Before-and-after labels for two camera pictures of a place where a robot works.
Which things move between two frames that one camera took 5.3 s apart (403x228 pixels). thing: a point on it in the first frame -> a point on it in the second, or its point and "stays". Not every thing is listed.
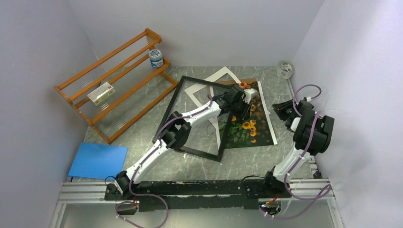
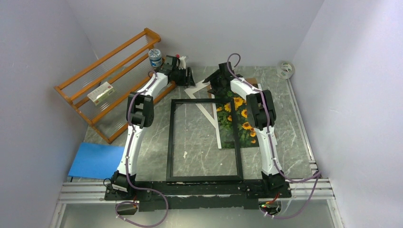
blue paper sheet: x=98 y=161 stays
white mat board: x=232 y=80 stays
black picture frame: x=217 y=157 -> x=239 y=176
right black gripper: x=280 y=108 -> x=217 y=74
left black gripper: x=247 y=107 -> x=187 y=81
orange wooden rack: x=115 y=91 stays
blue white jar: x=155 y=56 stays
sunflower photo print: x=253 y=131 stays
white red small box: x=101 y=93 stays
